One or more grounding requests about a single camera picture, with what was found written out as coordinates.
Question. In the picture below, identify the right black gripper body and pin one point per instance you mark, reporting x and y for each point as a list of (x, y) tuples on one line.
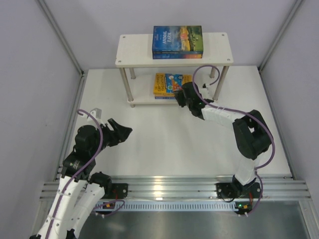
[(184, 97)]

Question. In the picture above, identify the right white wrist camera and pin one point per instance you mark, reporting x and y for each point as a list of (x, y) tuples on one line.
[(205, 93)]

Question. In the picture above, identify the white two-tier shelf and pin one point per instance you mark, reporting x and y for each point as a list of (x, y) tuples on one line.
[(140, 56)]

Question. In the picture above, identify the Jane Eyre book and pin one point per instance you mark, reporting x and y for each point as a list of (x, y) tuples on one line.
[(177, 56)]

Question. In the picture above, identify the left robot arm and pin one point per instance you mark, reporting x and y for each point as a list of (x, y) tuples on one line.
[(79, 189)]

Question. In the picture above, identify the blue 91-Storey Treehouse book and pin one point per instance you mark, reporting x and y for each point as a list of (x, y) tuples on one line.
[(164, 98)]

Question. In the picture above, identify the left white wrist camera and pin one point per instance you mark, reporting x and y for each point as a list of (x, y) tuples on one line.
[(96, 113)]

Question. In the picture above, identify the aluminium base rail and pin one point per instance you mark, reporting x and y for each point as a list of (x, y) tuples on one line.
[(206, 187)]

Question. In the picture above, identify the Animal Farm book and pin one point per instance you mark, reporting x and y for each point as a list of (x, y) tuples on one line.
[(178, 38)]

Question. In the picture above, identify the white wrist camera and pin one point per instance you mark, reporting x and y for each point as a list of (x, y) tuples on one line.
[(96, 113), (205, 93)]

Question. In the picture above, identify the orange Treehouse book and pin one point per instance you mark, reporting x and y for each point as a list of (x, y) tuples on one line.
[(164, 95), (166, 83)]

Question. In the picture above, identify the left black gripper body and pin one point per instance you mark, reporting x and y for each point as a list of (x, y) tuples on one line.
[(111, 134)]

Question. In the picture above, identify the dark blue book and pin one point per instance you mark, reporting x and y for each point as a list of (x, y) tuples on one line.
[(177, 52)]

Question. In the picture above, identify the perforated cable tray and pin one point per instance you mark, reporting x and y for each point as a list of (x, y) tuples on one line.
[(146, 206)]

